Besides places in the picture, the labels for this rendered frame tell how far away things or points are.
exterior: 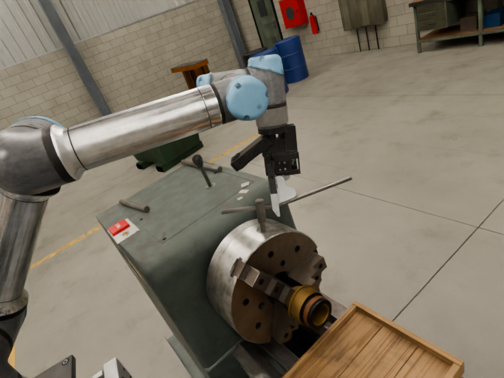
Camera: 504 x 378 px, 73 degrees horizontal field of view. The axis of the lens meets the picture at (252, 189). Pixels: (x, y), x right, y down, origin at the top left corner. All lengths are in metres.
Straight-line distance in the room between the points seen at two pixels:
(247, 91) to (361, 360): 0.73
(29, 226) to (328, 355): 0.78
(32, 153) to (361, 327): 0.88
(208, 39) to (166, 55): 1.53
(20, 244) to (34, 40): 9.97
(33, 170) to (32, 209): 0.19
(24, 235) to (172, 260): 0.34
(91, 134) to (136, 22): 10.60
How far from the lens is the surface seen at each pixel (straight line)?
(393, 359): 1.01
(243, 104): 0.59
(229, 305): 0.86
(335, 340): 1.05
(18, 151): 0.62
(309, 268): 0.93
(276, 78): 0.77
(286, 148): 0.80
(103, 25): 10.99
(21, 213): 0.79
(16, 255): 0.84
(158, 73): 11.17
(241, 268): 0.84
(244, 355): 1.14
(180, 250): 0.94
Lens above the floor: 1.73
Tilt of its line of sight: 27 degrees down
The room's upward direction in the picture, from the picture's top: 21 degrees counter-clockwise
